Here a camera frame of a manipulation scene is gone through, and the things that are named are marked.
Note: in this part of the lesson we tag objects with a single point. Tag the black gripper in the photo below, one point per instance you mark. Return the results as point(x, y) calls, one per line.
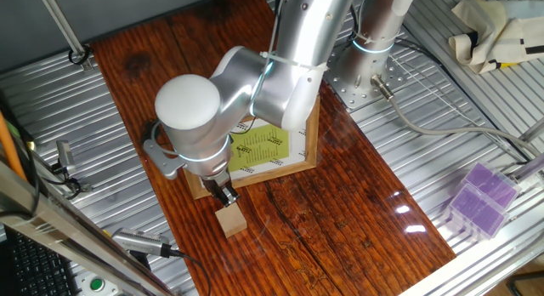
point(217, 183)

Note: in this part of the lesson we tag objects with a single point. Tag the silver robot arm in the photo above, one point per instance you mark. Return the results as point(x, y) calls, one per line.
point(238, 83)

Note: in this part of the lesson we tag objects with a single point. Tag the light wooden block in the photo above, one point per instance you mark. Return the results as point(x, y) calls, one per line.
point(231, 221)

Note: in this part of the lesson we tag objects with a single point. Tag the dark wooden board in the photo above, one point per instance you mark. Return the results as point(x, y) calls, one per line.
point(340, 202)

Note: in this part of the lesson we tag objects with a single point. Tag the green push button box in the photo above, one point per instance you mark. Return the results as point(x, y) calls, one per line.
point(97, 284)

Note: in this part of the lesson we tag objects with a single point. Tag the black keyboard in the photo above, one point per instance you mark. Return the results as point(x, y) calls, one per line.
point(38, 270)

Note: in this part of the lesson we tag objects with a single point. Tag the thin metal pole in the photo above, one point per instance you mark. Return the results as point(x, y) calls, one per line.
point(59, 19)

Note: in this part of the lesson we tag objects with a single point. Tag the clear box with purple contents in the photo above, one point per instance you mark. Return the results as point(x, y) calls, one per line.
point(493, 183)
point(478, 211)

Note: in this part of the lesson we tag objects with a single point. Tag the aluminium edge profile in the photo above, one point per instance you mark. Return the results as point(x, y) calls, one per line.
point(489, 262)

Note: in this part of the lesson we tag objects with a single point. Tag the beige cloth bag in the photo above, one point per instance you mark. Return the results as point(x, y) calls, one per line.
point(501, 36)

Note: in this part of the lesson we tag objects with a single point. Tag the wooden picture frame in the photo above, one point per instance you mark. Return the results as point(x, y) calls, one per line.
point(272, 153)

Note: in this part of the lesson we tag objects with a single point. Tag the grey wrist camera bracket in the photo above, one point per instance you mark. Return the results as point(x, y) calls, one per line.
point(163, 162)

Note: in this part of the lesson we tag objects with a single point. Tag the silver depth camera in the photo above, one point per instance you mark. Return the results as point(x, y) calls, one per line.
point(138, 240)

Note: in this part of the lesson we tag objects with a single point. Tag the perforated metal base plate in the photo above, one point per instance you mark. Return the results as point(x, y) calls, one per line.
point(340, 89)

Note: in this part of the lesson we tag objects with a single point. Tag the small grey camera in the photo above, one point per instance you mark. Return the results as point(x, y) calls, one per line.
point(66, 157)

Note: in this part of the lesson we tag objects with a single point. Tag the aluminium frame beam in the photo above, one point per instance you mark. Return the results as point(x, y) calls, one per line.
point(64, 232)

